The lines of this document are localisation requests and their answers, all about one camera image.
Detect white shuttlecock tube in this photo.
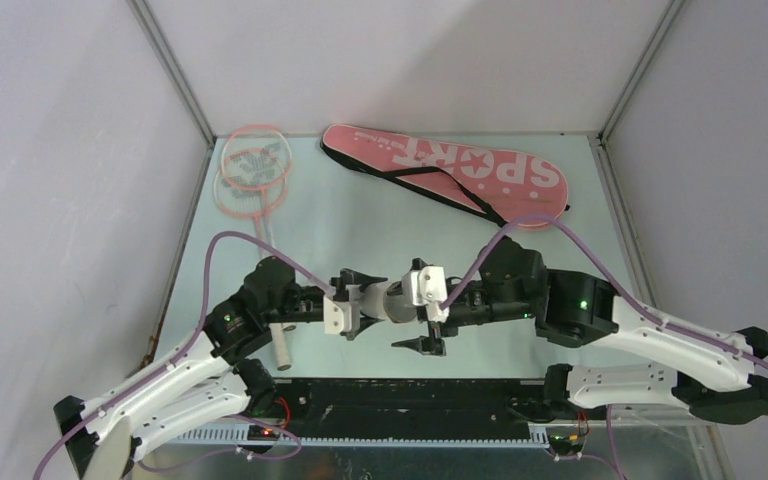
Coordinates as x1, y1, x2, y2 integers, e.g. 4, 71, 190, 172
358, 281, 418, 324

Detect pink sport racket bag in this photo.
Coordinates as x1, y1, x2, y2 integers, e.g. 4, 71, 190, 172
320, 124, 569, 230

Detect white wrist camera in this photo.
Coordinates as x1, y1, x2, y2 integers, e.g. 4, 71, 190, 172
401, 265, 449, 323
323, 285, 362, 337

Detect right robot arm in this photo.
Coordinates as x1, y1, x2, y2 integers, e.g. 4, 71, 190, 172
382, 237, 768, 425

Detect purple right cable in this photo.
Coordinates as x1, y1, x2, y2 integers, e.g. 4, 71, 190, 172
440, 213, 768, 419

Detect aluminium front frame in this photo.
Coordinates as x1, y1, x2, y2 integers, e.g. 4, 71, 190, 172
112, 377, 710, 480

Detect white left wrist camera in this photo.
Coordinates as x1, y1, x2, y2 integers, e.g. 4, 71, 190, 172
323, 285, 362, 337

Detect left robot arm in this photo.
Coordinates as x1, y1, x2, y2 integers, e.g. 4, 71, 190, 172
54, 256, 392, 479

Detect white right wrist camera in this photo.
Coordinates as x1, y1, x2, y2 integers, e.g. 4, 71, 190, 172
401, 265, 449, 323

